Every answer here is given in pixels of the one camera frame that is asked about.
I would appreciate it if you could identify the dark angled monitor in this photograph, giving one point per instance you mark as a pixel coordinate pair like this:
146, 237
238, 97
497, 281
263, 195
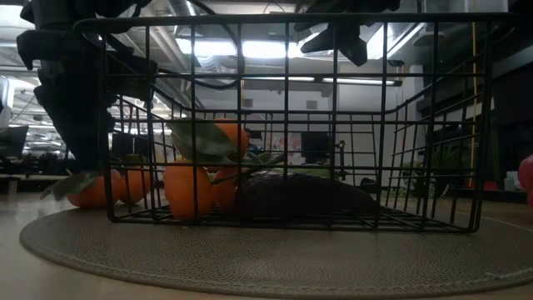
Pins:
12, 141

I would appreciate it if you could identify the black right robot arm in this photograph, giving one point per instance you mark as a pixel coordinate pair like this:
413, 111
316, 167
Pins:
412, 3

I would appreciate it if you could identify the green succulent plant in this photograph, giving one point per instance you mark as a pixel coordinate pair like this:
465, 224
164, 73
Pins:
439, 166

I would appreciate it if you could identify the dark computer monitor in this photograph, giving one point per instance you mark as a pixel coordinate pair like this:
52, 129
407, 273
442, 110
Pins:
315, 148

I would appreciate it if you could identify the red bell pepper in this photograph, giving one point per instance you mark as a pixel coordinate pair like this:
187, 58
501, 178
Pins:
526, 173

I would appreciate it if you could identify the round grey woven placemat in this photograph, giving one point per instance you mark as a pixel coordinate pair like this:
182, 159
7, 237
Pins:
250, 258

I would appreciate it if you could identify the ceiling light strip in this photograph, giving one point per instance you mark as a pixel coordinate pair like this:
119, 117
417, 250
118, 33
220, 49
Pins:
258, 48

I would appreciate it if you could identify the orange tangerine cluster with leaves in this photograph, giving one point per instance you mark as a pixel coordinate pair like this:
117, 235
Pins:
93, 193
183, 189

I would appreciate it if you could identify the purple eggplant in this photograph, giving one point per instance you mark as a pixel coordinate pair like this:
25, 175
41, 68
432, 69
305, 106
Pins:
300, 196

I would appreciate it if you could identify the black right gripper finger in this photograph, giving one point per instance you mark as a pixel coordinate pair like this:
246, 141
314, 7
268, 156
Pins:
318, 41
352, 46

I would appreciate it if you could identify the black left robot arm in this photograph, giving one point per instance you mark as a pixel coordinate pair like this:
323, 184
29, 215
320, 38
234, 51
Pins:
137, 75

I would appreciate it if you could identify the white cup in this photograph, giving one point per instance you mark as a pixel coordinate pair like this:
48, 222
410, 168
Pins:
509, 184

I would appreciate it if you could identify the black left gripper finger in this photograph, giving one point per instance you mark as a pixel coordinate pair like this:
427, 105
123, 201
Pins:
100, 133
62, 125

